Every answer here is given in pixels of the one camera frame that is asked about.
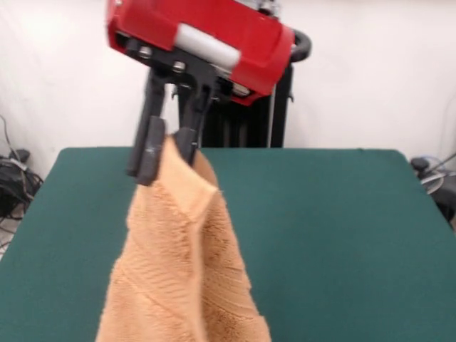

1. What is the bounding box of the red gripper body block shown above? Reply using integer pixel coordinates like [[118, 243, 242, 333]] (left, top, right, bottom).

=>
[[105, 0, 296, 107]]

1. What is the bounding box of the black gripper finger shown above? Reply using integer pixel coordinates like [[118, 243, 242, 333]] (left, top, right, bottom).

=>
[[125, 37, 187, 187], [173, 53, 220, 167]]

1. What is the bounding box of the tan terry towel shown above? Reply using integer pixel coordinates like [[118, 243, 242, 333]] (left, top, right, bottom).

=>
[[95, 134, 274, 342]]

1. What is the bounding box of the dark green table cloth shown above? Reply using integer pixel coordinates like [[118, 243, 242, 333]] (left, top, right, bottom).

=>
[[0, 147, 456, 342]]

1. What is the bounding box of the grey chair base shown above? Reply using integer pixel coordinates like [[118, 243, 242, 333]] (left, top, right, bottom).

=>
[[409, 156, 456, 229]]

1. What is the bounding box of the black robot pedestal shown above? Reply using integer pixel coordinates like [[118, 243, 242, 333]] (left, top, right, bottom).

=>
[[170, 28, 314, 149]]

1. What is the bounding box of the black cable tangle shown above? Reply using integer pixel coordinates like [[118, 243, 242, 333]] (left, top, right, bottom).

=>
[[0, 113, 44, 222]]

